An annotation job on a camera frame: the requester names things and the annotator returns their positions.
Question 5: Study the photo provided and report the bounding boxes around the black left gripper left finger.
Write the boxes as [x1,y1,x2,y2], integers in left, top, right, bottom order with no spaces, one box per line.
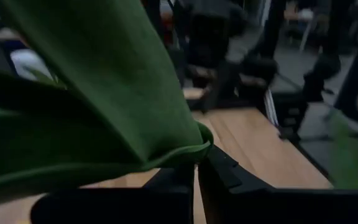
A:
[30,164,196,224]

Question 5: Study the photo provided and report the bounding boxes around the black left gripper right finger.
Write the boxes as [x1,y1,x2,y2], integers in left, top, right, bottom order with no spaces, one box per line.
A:
[197,145,358,224]

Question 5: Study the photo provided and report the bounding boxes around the yellow artificial tulip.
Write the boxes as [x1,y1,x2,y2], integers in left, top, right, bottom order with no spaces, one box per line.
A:
[0,0,214,208]

